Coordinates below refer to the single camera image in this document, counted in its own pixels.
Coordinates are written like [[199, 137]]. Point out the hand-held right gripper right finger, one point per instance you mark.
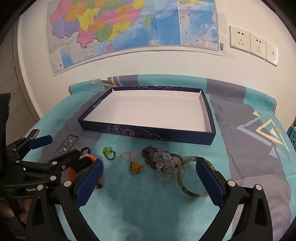
[[209, 183]]

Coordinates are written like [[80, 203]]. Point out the white wall socket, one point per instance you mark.
[[272, 53], [257, 45], [239, 39]]

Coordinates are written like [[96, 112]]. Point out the blue perforated plastic basket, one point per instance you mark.
[[292, 139]]

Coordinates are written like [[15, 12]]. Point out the dark blue shallow box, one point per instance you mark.
[[148, 111]]

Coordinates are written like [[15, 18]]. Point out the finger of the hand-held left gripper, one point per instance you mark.
[[69, 158], [41, 141]]

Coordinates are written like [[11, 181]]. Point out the teal grey printed blanket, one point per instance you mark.
[[138, 208]]

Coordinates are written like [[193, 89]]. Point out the grey door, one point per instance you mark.
[[13, 92]]

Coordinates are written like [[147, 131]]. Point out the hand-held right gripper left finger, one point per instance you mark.
[[89, 183]]

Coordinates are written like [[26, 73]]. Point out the orange smart band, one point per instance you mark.
[[89, 157]]

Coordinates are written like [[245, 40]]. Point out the colourful wall map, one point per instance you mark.
[[115, 23]]

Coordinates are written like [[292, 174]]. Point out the green brown bangle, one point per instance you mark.
[[181, 183]]

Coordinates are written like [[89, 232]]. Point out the person's left hand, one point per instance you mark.
[[9, 212]]

